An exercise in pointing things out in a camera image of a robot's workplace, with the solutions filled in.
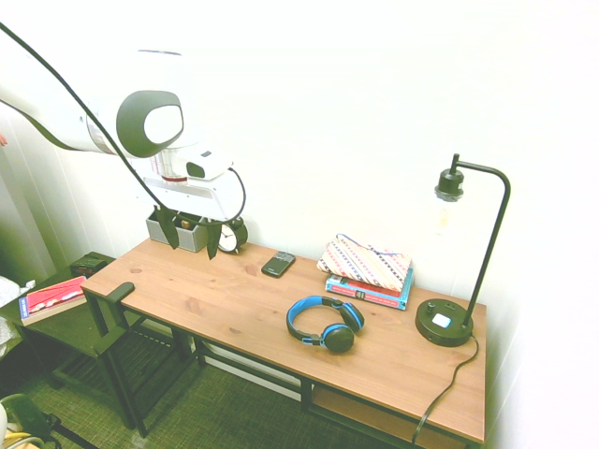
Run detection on black twin-bell alarm clock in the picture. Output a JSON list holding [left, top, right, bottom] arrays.
[[216, 216, 250, 256]]

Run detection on red and white book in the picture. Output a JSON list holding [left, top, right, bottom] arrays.
[[18, 275, 89, 327]]

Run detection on red paperback book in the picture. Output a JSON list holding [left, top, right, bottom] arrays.
[[326, 274, 404, 301]]

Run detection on striped patterned fabric pouch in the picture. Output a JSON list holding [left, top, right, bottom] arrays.
[[315, 233, 414, 294]]

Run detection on blue and black headphones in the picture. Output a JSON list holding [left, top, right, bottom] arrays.
[[285, 295, 366, 355]]

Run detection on white plastic bag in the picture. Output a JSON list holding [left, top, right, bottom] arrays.
[[0, 274, 37, 311]]

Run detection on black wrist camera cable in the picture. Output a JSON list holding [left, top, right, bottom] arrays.
[[227, 167, 248, 226]]

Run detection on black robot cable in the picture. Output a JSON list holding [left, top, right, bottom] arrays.
[[0, 21, 163, 210]]

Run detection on black desk lamp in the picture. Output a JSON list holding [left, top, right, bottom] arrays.
[[415, 152, 512, 349]]

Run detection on black headphone hanger hook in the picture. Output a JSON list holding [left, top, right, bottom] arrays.
[[99, 282, 137, 331]]

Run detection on black bag on floor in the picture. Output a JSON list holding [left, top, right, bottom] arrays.
[[0, 392, 63, 449]]

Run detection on black smartphone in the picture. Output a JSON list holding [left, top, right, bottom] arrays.
[[260, 250, 298, 280]]

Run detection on blue hardcover book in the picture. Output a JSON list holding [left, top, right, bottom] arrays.
[[324, 267, 416, 311]]

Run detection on small black box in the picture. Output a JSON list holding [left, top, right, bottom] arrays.
[[69, 255, 109, 278]]

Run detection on gray fabric organizer box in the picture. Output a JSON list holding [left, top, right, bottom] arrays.
[[145, 210, 211, 254]]

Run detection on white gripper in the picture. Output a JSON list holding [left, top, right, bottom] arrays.
[[138, 168, 242, 262]]

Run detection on black lamp power cable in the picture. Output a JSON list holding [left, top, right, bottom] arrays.
[[411, 332, 481, 445]]

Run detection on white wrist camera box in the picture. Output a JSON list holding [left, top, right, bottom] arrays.
[[184, 148, 234, 182]]

